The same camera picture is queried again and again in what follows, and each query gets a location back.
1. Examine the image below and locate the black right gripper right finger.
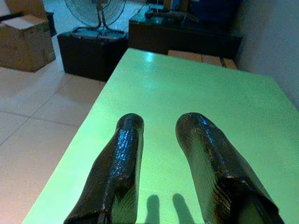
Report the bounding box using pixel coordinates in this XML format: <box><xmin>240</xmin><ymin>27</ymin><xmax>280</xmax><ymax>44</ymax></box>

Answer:
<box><xmin>175</xmin><ymin>112</ymin><xmax>285</xmax><ymax>224</ymax></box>

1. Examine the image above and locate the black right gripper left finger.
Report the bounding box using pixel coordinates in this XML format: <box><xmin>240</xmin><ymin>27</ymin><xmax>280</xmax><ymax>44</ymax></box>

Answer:
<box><xmin>63</xmin><ymin>112</ymin><xmax>145</xmax><ymax>224</ymax></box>

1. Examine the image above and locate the flat cardboard box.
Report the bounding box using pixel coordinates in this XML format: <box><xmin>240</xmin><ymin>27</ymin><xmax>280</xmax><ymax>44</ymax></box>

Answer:
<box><xmin>201</xmin><ymin>55</ymin><xmax>223</xmax><ymax>67</ymax></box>
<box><xmin>167</xmin><ymin>49</ymin><xmax>203</xmax><ymax>63</ymax></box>
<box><xmin>221</xmin><ymin>58</ymin><xmax>238</xmax><ymax>70</ymax></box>

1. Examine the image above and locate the square black cabinet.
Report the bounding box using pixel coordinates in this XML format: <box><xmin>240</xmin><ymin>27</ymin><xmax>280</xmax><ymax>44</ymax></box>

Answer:
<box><xmin>57</xmin><ymin>31</ymin><xmax>128</xmax><ymax>82</ymax></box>

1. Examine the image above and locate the long low black cabinet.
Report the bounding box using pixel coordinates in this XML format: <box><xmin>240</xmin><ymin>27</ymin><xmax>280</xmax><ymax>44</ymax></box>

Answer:
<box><xmin>128</xmin><ymin>13</ymin><xmax>242</xmax><ymax>62</ymax></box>

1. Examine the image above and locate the large open cardboard box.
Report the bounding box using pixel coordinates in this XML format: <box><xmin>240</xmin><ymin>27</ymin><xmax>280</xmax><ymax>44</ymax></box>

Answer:
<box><xmin>0</xmin><ymin>15</ymin><xmax>56</xmax><ymax>72</ymax></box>

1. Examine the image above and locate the plain brown cardboard box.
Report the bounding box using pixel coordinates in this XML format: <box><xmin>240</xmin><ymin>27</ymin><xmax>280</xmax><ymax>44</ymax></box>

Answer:
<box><xmin>4</xmin><ymin>0</ymin><xmax>47</xmax><ymax>21</ymax></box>

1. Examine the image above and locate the standing fan with wire guard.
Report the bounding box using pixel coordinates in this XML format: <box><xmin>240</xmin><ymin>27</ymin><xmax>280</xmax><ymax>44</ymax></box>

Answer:
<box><xmin>64</xmin><ymin>0</ymin><xmax>128</xmax><ymax>39</ymax></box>

